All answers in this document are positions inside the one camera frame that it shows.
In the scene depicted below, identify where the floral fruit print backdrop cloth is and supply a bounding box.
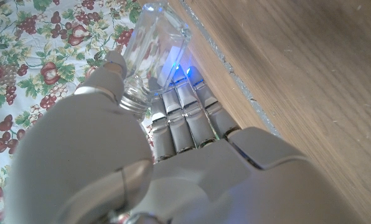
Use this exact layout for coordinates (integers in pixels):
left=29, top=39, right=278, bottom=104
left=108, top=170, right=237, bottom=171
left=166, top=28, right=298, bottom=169
left=0, top=0, right=157, bottom=224

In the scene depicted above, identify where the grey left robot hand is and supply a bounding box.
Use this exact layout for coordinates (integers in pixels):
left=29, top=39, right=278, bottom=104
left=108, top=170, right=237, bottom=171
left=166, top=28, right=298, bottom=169
left=3, top=49, right=364, bottom=224

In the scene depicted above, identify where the clear glass salt shaker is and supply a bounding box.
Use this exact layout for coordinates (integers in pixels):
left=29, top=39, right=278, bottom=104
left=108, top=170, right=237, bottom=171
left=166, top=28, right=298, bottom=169
left=118, top=0, right=192, bottom=121

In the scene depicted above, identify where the grey tape outline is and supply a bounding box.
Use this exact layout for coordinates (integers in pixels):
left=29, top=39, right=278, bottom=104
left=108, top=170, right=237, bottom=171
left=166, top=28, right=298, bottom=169
left=179, top=0, right=281, bottom=138

